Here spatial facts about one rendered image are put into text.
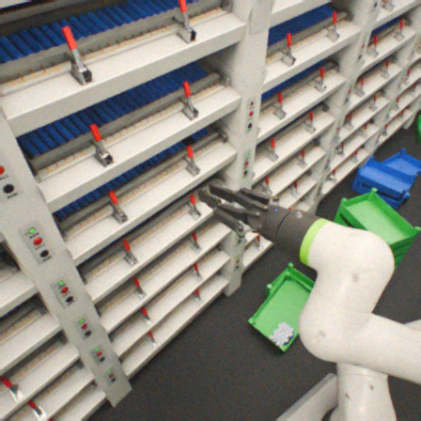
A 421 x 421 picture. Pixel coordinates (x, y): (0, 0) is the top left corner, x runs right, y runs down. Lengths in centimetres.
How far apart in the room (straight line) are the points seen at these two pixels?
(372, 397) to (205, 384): 80
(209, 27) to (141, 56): 21
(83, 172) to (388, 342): 67
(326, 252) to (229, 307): 126
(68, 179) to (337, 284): 57
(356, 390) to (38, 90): 101
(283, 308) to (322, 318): 117
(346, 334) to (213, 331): 120
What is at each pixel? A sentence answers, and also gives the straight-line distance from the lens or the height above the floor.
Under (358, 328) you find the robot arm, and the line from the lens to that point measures 67.
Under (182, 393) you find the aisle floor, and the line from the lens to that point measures 171.
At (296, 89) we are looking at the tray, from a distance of 150.
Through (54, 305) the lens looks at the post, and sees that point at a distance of 102.
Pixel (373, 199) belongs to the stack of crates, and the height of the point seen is 34.
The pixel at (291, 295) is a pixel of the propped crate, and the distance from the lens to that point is 183.
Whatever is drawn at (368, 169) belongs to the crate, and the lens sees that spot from 263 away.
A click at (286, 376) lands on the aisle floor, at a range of 176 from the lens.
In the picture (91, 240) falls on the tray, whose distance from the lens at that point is 96.
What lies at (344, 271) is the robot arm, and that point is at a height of 114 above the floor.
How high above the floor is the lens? 163
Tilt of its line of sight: 46 degrees down
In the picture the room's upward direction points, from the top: straight up
